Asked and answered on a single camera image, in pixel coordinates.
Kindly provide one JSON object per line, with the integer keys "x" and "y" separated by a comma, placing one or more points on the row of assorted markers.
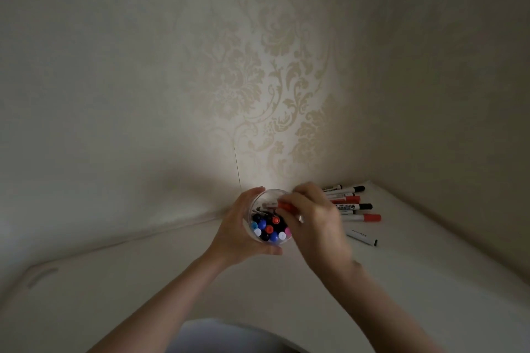
{"x": 352, "y": 199}

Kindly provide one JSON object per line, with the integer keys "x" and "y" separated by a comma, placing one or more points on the person's right hand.
{"x": 323, "y": 237}

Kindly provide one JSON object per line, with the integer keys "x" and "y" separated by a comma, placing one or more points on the black cap white marker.
{"x": 362, "y": 237}

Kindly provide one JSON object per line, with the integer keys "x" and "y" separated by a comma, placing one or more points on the bundle of assorted markers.
{"x": 269, "y": 229}

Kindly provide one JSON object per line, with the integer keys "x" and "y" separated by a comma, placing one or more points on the person's right forearm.
{"x": 381, "y": 315}

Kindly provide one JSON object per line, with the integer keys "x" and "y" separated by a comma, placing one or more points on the person's left hand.
{"x": 232, "y": 237}

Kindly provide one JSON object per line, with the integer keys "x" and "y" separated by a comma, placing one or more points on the clear plastic jar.
{"x": 269, "y": 193}

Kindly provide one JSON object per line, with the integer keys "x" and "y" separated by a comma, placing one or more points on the red cap white marker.
{"x": 271, "y": 204}

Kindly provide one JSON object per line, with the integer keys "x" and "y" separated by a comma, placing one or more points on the person's pale shirt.
{"x": 223, "y": 338}

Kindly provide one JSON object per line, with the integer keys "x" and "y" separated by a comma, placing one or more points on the white table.
{"x": 434, "y": 303}

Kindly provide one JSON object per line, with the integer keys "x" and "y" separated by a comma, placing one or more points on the person's left forearm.
{"x": 165, "y": 307}

